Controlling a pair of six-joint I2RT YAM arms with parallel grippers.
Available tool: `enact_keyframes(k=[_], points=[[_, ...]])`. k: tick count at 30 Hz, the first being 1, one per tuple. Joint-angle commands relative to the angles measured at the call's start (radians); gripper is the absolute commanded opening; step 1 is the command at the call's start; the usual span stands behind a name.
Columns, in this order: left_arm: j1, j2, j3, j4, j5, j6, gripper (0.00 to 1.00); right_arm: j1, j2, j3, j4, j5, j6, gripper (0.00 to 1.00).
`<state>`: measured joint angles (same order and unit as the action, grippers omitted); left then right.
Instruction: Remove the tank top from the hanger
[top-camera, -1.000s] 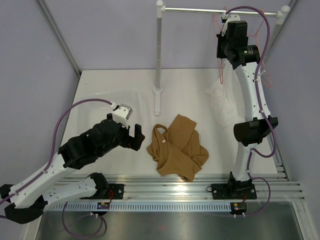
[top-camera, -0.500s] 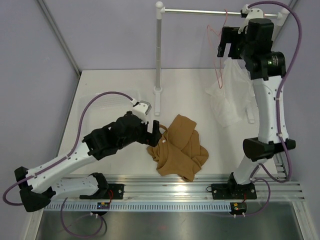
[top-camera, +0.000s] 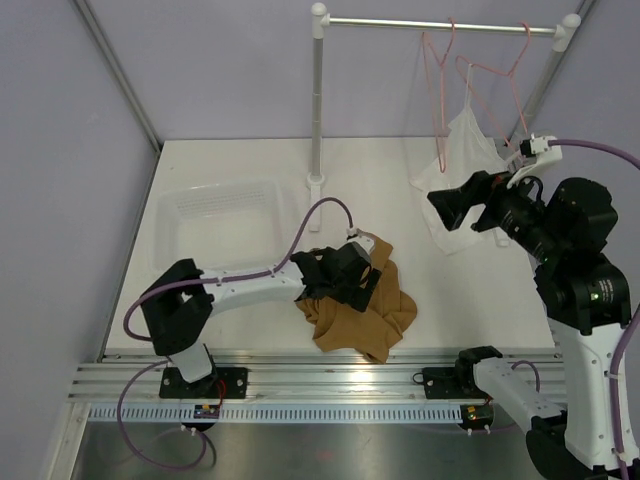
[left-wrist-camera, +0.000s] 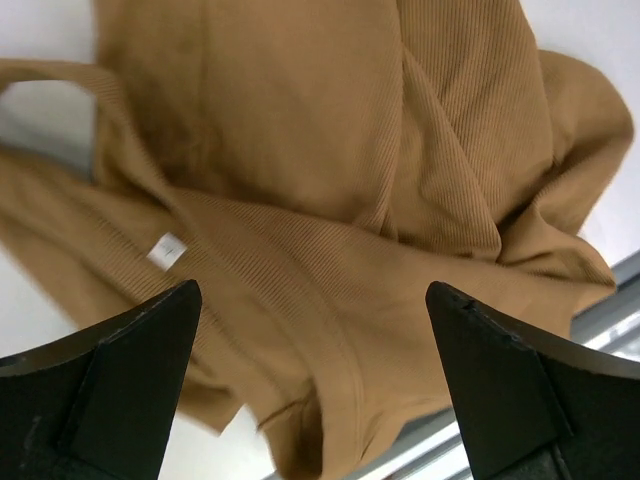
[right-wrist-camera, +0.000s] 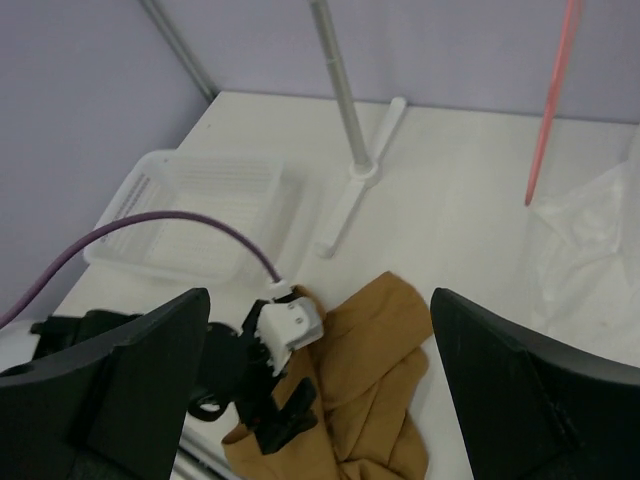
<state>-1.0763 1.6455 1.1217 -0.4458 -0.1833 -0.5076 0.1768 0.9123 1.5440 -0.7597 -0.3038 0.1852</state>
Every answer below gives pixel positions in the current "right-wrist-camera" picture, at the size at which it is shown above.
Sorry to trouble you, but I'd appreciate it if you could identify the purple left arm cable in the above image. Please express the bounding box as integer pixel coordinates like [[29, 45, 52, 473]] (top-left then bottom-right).
[[0, 210, 284, 326]]

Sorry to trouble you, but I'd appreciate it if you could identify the white clothes rack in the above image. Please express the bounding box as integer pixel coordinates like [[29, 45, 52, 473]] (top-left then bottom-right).
[[309, 1, 407, 259]]

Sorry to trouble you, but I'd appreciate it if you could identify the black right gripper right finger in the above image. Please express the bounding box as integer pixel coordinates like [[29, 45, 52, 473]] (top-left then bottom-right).
[[430, 288, 639, 479]]

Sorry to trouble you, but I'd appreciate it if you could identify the pink wire hanger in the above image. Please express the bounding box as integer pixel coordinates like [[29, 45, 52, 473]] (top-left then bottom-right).
[[524, 0, 583, 207]]

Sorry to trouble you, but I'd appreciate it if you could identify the white tank top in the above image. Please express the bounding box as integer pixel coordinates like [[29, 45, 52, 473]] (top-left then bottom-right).
[[530, 163, 639, 340]]

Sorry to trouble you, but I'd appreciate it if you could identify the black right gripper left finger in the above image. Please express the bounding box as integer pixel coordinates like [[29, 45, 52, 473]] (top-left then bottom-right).
[[1, 288, 210, 479]]

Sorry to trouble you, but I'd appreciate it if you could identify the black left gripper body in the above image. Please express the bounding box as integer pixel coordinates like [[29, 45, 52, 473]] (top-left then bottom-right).
[[234, 300, 318, 454]]

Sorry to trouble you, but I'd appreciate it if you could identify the brown tank top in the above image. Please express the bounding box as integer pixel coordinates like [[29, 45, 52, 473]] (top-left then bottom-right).
[[222, 272, 433, 479]]

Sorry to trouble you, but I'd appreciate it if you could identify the left aluminium frame post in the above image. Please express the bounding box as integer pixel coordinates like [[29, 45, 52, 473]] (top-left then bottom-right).
[[138, 0, 219, 104]]

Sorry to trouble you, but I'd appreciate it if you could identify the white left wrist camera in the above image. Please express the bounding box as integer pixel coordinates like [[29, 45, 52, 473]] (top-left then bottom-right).
[[255, 281, 324, 376]]

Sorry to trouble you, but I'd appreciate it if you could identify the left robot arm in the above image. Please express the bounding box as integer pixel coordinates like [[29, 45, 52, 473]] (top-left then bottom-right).
[[187, 297, 323, 454]]

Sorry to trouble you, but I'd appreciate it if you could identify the white plastic basket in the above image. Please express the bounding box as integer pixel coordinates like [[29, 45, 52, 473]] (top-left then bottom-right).
[[82, 149, 306, 289]]

